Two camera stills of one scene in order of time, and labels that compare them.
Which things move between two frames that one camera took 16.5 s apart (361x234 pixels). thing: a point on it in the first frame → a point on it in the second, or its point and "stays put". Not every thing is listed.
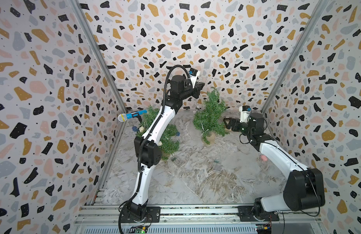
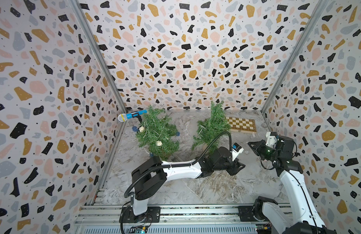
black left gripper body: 195,93 → 232,168
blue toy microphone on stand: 123,117 stays put
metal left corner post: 93,39 stays put
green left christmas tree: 169,145 stays put
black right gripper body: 243,128 → 264,152
